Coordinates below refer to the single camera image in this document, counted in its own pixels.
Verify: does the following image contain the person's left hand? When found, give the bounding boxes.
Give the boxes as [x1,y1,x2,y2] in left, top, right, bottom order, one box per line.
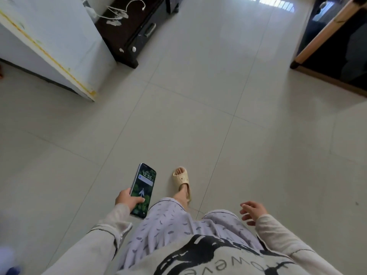
[115,188,145,211]

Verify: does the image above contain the person's right hand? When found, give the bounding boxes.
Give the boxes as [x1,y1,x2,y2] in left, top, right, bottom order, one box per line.
[239,201,269,226]

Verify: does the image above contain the black smartphone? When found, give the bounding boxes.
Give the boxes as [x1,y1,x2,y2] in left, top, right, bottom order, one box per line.
[130,163,157,219]

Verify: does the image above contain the person's left forearm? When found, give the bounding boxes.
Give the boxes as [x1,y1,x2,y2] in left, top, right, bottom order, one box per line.
[41,204,133,275]

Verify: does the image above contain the person's right forearm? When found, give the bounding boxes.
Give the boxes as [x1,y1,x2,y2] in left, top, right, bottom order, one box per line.
[255,214,346,275]

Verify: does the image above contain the lilac patterned shorts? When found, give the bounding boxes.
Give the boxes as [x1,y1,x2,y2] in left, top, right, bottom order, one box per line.
[116,197,265,271]

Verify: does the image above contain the person's leg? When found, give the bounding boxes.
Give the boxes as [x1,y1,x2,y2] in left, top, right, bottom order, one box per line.
[173,168,191,212]

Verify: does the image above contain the beige rubber slipper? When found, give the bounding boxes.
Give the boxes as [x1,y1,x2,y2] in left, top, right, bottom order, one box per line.
[172,167,192,202]

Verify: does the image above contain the grey printed shirt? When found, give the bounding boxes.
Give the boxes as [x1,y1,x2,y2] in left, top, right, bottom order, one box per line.
[116,233,313,275]

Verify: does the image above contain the dark wooden cabinet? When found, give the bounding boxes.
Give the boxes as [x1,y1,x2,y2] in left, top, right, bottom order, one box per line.
[95,0,180,69]

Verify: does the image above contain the white charging cable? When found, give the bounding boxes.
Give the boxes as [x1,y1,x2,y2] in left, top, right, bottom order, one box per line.
[83,0,145,27]

